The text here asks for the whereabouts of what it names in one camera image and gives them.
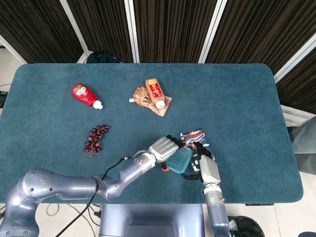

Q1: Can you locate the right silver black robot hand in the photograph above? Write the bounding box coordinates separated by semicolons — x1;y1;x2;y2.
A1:
181;141;221;187

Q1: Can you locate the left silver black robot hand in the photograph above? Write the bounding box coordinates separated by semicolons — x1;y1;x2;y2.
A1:
148;135;189;172

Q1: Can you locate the teal lidded container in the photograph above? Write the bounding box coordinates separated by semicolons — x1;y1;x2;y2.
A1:
167;147;193;175

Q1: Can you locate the dark red-printed snack packet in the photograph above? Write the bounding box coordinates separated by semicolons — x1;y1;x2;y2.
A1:
179;127;217;173

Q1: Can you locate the brown spouted sauce pouch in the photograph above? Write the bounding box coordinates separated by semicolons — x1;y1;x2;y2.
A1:
128;86;173;117

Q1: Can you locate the orange sauce squeeze bottle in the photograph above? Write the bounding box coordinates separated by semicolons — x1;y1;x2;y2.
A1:
145;78;166;109

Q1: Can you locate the black waste bin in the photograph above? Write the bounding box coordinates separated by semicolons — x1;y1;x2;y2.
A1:
227;215;265;237

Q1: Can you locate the dark red grape bunch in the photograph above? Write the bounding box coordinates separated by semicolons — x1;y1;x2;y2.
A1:
83;124;111;158

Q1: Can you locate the blue-grey robot torso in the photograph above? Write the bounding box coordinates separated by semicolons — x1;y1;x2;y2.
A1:
98;203;205;237

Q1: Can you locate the teal table cloth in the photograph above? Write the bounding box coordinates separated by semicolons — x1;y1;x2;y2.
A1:
0;63;304;205

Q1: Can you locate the red ketchup squeeze bottle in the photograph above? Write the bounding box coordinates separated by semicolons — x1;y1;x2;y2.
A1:
71;83;104;110

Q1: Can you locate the grey fabric seat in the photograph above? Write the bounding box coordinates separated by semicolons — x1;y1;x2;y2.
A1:
288;116;316;161

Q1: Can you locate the black bag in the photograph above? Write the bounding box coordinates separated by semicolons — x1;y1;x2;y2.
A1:
86;51;121;64

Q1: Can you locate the dark white-framed partition screen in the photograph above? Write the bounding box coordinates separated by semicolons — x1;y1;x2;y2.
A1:
0;0;316;115

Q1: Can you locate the black floor cable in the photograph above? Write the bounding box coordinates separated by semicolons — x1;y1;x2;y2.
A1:
86;204;102;227

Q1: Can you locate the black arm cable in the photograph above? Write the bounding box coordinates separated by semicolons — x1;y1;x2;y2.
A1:
55;155;136;237

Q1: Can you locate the white floor cable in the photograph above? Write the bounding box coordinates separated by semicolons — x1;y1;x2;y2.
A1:
46;203;96;237

